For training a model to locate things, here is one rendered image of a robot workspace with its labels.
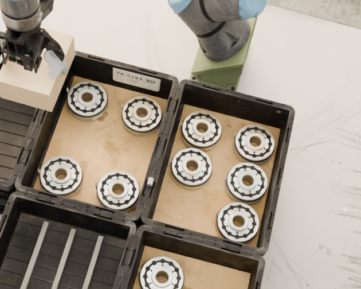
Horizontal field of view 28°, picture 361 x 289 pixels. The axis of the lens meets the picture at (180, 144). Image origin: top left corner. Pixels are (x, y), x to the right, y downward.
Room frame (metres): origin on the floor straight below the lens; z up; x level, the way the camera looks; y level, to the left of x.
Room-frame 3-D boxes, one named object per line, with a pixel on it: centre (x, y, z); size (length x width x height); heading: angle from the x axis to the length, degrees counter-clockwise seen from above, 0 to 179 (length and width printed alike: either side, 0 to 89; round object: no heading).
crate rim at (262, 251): (0.73, -0.10, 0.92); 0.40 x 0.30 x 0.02; 176
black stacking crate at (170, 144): (0.73, -0.10, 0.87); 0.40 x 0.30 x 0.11; 176
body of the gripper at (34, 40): (0.78, 0.35, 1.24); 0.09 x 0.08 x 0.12; 174
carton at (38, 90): (0.80, 0.35, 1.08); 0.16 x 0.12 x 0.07; 175
